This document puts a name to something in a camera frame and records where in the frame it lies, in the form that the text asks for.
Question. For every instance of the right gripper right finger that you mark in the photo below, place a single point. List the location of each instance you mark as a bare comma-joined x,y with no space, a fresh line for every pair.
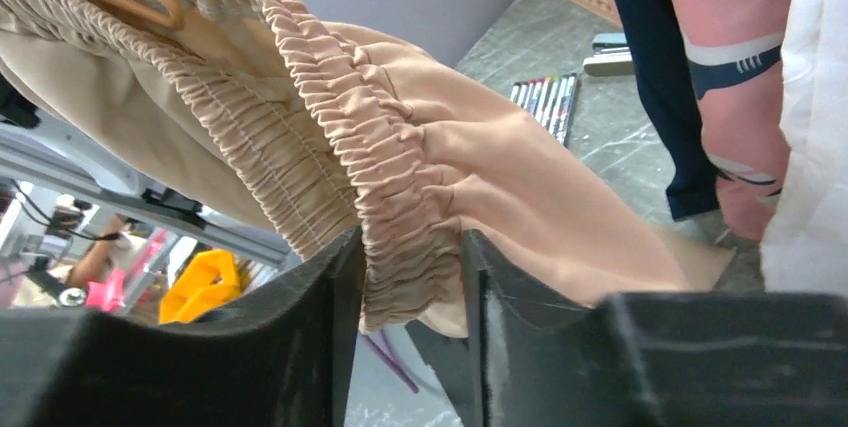
649,359

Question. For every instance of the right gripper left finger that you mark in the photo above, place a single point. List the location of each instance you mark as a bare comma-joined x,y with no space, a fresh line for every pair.
281,355

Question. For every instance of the beige shorts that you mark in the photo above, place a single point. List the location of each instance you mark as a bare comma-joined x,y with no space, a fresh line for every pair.
281,120

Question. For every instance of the white shorts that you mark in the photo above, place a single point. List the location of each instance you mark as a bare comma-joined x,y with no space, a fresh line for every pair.
805,245

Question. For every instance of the navy blue shorts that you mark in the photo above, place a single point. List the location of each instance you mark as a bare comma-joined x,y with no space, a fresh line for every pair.
665,89

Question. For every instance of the pink patterned shorts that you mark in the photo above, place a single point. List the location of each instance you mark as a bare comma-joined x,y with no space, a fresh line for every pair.
734,54

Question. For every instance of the yellow plastic object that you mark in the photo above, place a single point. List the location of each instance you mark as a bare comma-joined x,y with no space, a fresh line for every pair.
210,280

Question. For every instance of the pack of coloured markers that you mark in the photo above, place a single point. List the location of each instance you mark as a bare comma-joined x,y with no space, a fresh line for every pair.
550,100

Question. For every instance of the grey stapler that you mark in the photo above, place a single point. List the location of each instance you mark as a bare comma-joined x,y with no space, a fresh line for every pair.
611,56

